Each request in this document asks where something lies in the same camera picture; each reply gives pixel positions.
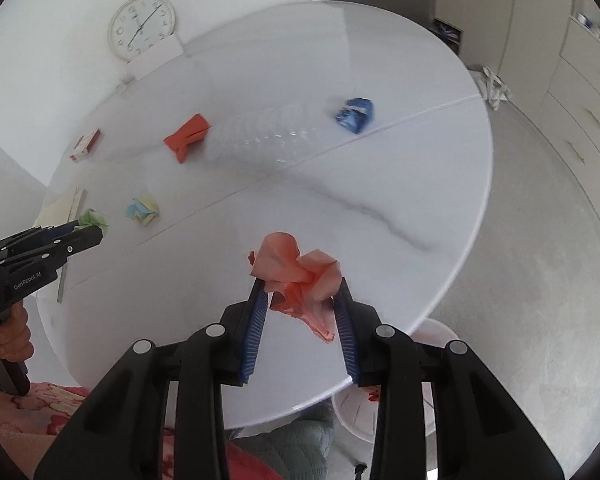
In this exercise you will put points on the person's left hand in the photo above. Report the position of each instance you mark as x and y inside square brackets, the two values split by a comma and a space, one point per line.
[15, 336]

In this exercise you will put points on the round white wall clock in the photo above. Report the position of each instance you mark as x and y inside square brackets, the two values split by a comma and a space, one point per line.
[139, 25]

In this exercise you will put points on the pink floral sleeve forearm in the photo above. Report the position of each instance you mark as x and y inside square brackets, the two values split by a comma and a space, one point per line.
[155, 415]

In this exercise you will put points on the red white cigarette box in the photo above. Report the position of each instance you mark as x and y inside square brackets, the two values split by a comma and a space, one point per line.
[84, 145]

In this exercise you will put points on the beige drawer cabinet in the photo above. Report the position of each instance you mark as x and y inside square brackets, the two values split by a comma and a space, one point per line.
[570, 112]

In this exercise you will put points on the white card stand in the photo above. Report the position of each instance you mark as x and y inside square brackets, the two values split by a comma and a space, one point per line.
[155, 57]

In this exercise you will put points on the crumpled blue wrapper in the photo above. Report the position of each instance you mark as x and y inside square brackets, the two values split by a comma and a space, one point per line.
[356, 115]

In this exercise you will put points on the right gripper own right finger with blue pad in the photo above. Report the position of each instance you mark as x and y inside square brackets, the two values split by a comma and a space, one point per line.
[482, 433]

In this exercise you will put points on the clear plastic bottle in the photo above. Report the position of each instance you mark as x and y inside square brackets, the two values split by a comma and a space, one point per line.
[267, 139]

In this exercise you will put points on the white trash bin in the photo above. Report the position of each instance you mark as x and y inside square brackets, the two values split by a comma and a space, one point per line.
[358, 410]

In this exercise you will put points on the shoe shelf with shoes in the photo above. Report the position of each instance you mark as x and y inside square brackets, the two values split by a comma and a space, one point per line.
[449, 34]

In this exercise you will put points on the green crumpled paper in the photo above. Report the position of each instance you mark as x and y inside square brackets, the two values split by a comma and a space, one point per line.
[92, 217]

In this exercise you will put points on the red folded paper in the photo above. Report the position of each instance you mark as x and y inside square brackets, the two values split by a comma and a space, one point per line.
[193, 131]

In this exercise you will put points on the blue yellow crumpled paper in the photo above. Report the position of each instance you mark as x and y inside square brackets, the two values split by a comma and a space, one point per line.
[142, 210]

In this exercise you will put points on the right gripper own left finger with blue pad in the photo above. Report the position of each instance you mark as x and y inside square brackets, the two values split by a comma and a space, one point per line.
[237, 335]

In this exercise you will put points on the pink paper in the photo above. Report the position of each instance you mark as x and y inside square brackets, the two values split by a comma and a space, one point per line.
[302, 286]

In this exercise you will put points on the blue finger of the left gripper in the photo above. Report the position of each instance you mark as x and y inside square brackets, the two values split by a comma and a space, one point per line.
[62, 229]

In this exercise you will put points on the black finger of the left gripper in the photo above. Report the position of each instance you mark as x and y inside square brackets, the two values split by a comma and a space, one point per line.
[77, 241]

